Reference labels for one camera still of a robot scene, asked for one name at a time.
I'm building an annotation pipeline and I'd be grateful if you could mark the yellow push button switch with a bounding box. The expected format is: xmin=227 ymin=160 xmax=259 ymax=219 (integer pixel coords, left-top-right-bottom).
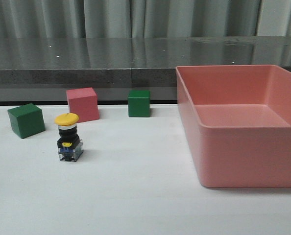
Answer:
xmin=54 ymin=113 xmax=83 ymax=162

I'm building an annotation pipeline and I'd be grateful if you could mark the green cube middle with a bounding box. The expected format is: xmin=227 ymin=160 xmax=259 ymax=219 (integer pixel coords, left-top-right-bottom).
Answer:
xmin=128 ymin=90 xmax=150 ymax=118

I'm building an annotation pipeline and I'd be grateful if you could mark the green cube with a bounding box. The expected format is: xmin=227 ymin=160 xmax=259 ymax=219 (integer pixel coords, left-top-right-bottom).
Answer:
xmin=7 ymin=103 xmax=46 ymax=139
xmin=128 ymin=90 xmax=150 ymax=118

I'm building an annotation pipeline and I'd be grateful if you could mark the pink cube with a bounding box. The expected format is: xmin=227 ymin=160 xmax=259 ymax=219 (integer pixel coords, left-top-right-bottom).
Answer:
xmin=66 ymin=87 xmax=99 ymax=123

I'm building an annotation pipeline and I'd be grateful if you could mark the pink plastic bin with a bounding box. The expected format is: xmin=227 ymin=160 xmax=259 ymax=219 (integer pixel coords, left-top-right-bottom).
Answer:
xmin=176 ymin=65 xmax=291 ymax=188

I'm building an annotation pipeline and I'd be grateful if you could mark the green cube far left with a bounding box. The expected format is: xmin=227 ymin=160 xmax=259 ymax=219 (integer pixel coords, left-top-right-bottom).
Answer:
xmin=7 ymin=103 xmax=46 ymax=139

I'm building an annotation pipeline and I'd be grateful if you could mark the grey stone counter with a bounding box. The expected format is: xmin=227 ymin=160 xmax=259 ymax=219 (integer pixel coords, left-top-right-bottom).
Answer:
xmin=0 ymin=36 xmax=291 ymax=105

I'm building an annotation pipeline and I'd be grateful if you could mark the grey curtain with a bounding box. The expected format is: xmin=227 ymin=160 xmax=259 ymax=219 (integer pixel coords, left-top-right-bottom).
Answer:
xmin=0 ymin=0 xmax=291 ymax=38

